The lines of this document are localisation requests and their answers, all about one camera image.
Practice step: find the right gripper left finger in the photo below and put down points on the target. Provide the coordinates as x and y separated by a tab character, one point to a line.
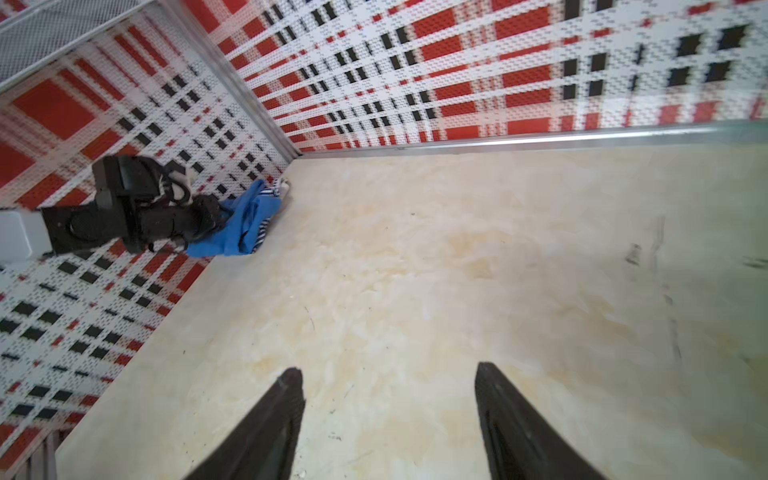
263	444

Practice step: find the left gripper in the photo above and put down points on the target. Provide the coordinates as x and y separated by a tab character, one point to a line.
141	202

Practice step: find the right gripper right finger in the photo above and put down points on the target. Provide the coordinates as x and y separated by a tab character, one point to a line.
519	442

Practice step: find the blue white striped tank top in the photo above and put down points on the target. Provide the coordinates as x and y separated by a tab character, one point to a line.
270	203

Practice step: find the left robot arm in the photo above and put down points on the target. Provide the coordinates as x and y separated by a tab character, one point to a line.
54	231

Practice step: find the white wire mesh shelf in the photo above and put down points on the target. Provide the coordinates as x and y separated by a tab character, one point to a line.
49	29

